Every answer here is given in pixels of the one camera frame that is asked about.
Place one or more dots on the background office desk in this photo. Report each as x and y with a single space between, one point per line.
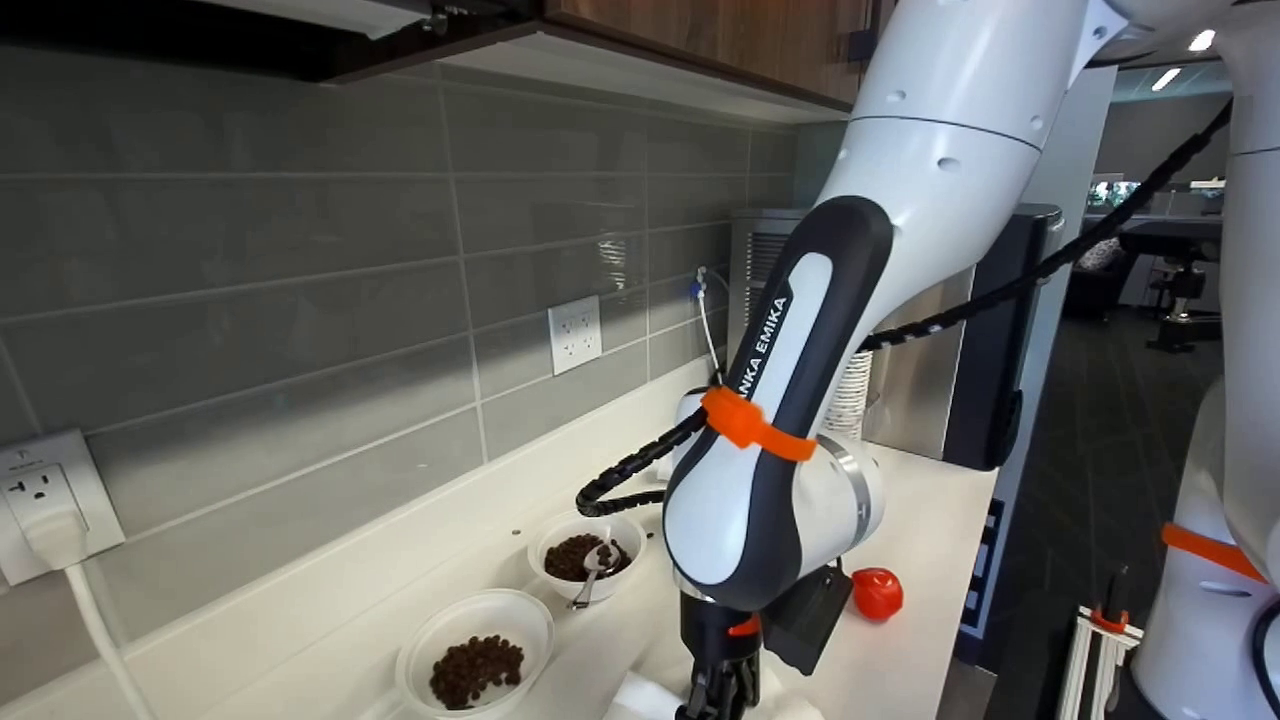
1167 229

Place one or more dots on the white bowl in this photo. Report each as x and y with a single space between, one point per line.
584 594
522 625

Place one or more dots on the white paper towel cloth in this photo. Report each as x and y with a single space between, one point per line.
644 700

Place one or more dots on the coffee bean pile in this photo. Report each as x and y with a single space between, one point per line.
478 673
566 557

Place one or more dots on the black office chair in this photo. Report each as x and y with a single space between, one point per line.
1180 301

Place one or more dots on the wooden wall cabinet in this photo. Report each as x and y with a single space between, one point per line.
721 34

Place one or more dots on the metal spoon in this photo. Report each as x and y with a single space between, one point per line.
600 560

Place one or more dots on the ceiling light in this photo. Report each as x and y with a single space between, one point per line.
1201 42
1167 77

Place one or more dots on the patterned paper cup stack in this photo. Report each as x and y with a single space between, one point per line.
849 400

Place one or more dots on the white post with orange clamp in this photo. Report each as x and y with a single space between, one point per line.
1083 667

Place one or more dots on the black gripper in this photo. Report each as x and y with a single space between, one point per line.
715 644

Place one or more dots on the white double wall outlet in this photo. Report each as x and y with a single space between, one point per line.
572 337

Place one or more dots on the white overhead panel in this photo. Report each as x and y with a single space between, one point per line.
332 15

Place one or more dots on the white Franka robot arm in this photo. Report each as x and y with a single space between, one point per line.
933 122

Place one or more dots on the red plastic toy fruit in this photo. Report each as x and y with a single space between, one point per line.
878 594

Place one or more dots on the blue and white label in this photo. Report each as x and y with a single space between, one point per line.
980 572

